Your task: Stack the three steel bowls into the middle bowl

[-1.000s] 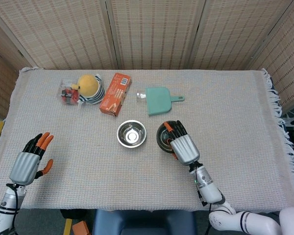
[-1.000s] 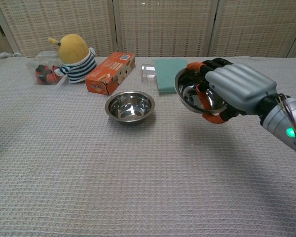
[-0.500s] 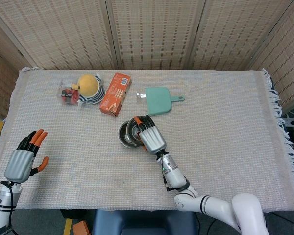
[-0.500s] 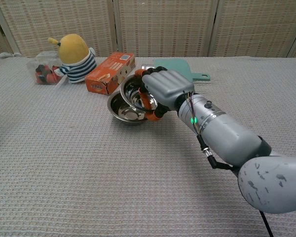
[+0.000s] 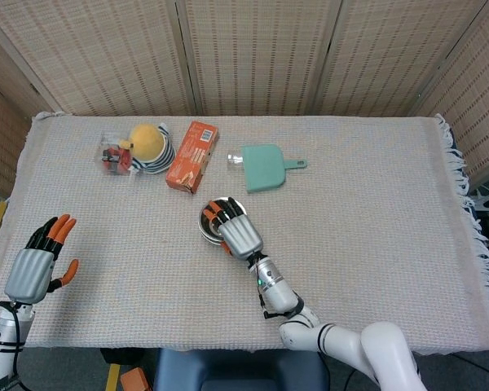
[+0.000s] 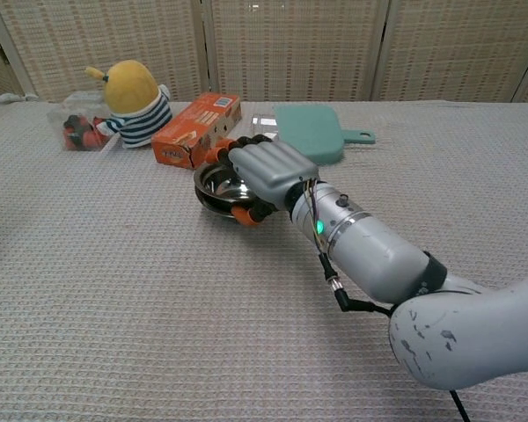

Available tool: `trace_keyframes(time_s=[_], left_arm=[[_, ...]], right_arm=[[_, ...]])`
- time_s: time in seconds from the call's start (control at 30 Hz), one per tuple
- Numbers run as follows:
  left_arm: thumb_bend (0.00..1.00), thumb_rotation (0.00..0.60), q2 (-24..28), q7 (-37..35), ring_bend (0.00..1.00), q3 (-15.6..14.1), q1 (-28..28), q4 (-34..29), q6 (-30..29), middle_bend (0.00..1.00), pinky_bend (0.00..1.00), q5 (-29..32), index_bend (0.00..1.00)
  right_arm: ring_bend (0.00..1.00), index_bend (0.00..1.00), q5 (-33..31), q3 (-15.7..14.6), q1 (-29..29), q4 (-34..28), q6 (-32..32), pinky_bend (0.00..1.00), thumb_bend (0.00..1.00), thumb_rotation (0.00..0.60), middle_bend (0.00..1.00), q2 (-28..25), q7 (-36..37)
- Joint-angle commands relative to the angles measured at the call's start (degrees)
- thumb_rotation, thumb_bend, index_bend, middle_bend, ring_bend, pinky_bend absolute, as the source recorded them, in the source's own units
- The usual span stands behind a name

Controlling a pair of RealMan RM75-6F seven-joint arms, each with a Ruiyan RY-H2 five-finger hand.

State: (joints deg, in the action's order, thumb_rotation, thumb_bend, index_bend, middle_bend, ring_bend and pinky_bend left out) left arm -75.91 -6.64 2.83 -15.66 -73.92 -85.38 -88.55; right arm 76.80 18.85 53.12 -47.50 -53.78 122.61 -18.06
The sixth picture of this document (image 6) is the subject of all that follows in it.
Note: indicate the green plastic dustpan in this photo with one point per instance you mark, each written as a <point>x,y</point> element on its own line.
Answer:
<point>310,127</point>

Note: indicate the grey waffle tablecloth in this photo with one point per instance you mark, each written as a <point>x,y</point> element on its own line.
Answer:
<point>158,307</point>

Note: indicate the orange cardboard box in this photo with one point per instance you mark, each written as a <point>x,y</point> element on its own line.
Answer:
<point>189,127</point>

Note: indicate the clear plastic jar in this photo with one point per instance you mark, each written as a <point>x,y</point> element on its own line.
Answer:
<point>264,125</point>

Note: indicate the yellow plush toy striped shirt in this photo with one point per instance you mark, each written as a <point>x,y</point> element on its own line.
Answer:
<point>129,88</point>

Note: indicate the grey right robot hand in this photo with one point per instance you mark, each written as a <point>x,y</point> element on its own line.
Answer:
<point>273,169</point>

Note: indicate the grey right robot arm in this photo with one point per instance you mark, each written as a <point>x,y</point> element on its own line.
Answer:
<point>378,250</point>

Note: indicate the clear bag of red toys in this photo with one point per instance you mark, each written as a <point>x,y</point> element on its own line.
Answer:
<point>77,132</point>

